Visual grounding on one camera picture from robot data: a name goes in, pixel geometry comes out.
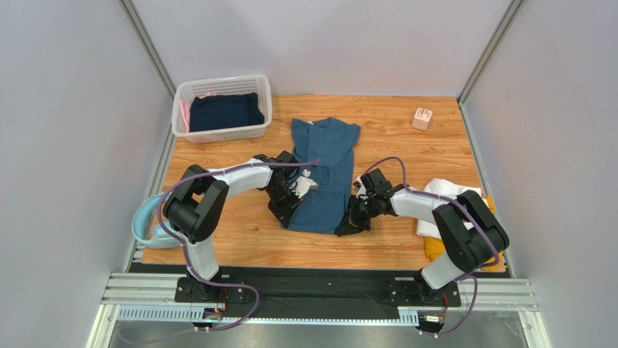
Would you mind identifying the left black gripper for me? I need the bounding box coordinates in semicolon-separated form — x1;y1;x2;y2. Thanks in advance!
265;183;305;228

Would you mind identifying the teal blue t shirt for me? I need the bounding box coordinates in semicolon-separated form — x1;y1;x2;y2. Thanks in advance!
287;117;361;234

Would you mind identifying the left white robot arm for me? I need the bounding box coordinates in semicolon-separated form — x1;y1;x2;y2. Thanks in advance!
157;152;318;291

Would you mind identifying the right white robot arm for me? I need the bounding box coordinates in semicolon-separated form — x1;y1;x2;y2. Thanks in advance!
334;169;510;304

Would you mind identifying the yellow folded t shirt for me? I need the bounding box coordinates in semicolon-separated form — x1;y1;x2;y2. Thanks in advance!
416;220;506;272

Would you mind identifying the white folded t shirt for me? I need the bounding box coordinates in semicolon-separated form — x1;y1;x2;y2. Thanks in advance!
416;178;487;240

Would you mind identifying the navy folded t shirt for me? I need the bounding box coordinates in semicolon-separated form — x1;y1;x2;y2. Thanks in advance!
189;93;265;132

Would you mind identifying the white plastic laundry basket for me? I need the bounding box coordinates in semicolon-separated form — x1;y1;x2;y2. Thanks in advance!
171;74;273;144

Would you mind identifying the light blue plastic object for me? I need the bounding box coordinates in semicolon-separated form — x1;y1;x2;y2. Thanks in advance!
131;193;181;249

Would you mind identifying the pink cube block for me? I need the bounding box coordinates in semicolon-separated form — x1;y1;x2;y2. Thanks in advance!
411;107;433;131

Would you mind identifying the pink t shirt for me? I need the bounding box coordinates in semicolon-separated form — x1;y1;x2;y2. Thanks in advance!
178;99;193;133

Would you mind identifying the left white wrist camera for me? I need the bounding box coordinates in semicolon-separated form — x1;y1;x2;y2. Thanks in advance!
291;169;319;199

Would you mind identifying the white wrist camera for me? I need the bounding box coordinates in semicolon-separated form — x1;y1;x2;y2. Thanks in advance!
353;176;368;199
291;169;319;199

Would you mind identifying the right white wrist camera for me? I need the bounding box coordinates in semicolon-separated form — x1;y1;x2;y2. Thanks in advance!
353;176;368;199

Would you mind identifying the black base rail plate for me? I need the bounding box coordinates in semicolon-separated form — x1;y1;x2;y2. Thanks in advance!
128;263;511;320

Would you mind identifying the right aluminium corner post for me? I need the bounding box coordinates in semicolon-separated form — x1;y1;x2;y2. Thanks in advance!
457;0;526;107

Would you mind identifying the aluminium corner post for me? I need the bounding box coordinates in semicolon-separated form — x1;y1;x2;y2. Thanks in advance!
457;0;526;107
118;0;176;99

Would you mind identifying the left aluminium corner post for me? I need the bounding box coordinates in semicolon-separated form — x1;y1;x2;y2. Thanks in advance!
118;0;176;99

